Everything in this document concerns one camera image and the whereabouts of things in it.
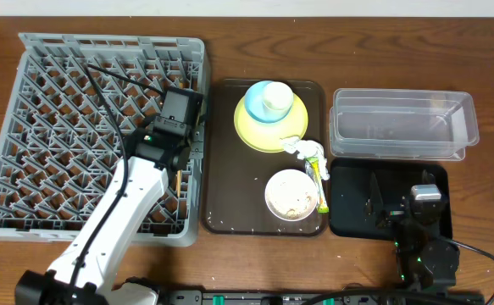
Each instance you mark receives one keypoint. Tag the white cup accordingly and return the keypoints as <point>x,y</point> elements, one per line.
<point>277,99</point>

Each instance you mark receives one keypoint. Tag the light blue bowl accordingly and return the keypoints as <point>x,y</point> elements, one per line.
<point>253,100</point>

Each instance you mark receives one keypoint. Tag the white tissue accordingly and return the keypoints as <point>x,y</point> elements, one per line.
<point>305,149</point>

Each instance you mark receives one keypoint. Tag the black plastic tray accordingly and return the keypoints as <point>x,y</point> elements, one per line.
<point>361,190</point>

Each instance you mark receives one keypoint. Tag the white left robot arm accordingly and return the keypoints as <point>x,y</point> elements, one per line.
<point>85,272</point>

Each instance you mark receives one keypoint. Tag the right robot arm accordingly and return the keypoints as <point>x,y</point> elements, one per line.
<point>426,262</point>

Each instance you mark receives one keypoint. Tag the clear plastic container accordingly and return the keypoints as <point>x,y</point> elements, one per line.
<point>402,124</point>

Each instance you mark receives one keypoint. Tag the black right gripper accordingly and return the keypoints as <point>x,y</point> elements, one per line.
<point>393,213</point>

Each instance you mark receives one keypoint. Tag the grey plastic dishwasher rack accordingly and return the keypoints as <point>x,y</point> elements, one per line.
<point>72,98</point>

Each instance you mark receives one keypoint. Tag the yellow plate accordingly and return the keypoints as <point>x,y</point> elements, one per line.
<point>265,137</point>

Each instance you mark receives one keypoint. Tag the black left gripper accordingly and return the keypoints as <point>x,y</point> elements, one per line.
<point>197,141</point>

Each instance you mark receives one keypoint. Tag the dark brown serving tray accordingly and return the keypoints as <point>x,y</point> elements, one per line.
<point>235,175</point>

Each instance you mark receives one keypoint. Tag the yellow green snack wrapper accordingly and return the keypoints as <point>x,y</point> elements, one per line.
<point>313,171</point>

